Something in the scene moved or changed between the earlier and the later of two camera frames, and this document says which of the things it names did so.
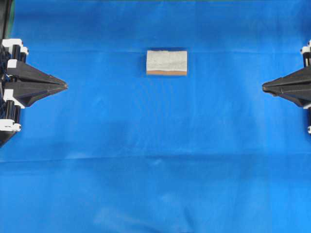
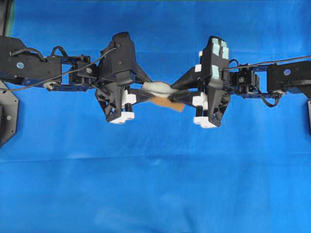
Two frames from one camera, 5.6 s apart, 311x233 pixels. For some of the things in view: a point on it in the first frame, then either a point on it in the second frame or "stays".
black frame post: [4, 15] stays
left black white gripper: [25, 84] -> [115, 73]
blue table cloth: [119, 151] stays
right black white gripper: [296, 86] -> [213, 73]
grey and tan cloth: [166, 63] -> [162, 90]
